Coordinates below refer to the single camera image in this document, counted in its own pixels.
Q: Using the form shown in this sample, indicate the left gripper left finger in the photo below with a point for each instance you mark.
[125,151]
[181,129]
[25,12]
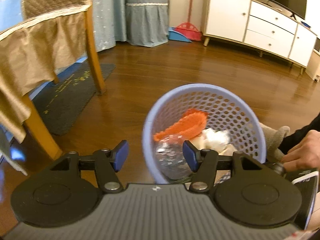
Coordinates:
[106,165]

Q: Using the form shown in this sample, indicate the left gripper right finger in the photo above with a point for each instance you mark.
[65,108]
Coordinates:
[203,164]

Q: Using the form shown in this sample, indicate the white tissue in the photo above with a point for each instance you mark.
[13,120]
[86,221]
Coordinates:
[215,140]

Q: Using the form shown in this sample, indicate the orange foam fruit net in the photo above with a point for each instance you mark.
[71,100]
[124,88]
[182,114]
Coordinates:
[190,125]

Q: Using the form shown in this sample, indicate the lavender plastic mesh basket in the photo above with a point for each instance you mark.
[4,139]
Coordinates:
[226,112]

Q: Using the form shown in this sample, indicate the person right hand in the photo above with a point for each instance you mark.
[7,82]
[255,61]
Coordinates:
[304,155]

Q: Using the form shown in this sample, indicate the clear plastic bottle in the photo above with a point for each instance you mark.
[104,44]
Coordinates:
[171,162]

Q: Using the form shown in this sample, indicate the grey slipper right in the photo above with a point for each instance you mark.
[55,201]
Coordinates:
[273,139]

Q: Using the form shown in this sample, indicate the dark floor mat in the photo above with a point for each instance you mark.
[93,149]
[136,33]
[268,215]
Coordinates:
[60,104]

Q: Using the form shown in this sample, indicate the wooden chair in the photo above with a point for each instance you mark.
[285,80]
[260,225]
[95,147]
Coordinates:
[60,31]

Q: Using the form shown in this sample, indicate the blue dustpan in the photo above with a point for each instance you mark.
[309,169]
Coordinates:
[176,36]

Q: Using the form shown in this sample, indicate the red broom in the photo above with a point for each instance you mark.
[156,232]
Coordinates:
[187,28]

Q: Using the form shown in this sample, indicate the tan chair cover cloth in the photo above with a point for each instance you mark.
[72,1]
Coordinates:
[17,78]

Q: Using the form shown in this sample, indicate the white tv cabinet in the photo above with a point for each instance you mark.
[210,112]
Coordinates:
[251,23]

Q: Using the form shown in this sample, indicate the light blue star curtain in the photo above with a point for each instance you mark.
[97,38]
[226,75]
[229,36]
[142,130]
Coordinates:
[10,13]

